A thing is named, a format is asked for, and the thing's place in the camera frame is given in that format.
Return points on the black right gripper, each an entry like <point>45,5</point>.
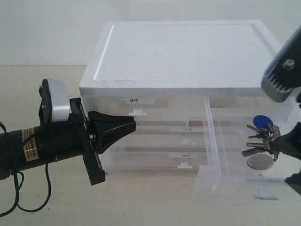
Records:
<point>290,143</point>

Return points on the white translucent drawer cabinet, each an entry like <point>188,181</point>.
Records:
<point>176,59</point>

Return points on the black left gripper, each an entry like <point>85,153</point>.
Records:
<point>108,129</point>

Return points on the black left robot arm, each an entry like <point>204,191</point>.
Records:
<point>29,148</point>

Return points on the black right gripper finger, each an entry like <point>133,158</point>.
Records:
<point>294,181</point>

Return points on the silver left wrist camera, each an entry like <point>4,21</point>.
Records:
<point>55,103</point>

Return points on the key bunch with blue tag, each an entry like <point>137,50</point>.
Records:
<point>262,143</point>

